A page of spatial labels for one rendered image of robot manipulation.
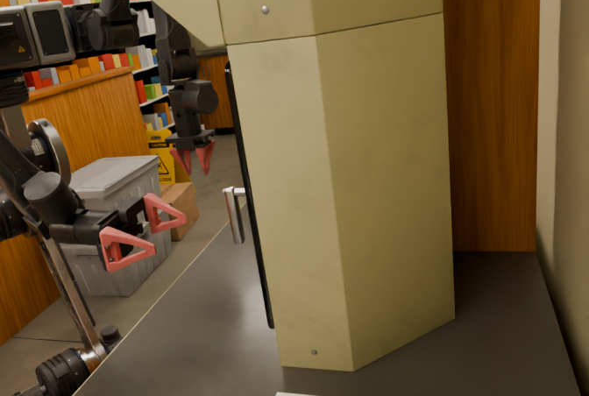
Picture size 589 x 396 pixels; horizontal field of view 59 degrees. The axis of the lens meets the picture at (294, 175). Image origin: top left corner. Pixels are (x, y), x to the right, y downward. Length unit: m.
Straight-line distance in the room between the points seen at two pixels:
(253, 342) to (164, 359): 0.14
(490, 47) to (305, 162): 0.45
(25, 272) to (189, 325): 2.28
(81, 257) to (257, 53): 2.59
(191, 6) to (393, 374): 0.56
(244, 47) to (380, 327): 0.43
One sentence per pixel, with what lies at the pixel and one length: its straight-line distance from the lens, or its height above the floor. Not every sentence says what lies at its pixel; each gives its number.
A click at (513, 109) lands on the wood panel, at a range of 1.01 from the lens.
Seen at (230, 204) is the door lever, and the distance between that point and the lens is 0.77.
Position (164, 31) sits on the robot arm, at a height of 1.42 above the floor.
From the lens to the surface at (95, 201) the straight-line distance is 2.92.
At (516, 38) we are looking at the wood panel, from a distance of 0.98.
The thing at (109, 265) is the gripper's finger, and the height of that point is 1.12.
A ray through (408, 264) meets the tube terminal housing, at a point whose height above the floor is 1.07.
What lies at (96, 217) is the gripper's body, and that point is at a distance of 0.87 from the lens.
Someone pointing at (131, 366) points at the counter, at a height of 0.94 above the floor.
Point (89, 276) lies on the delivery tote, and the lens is 3.20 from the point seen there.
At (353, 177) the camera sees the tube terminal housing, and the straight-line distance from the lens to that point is 0.68.
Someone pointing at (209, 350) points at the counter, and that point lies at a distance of 0.90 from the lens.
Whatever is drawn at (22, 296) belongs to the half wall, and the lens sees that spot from 3.19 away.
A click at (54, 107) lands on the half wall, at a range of 3.37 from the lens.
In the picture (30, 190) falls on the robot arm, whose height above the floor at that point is 1.23.
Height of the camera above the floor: 1.45
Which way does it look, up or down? 19 degrees down
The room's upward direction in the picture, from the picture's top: 8 degrees counter-clockwise
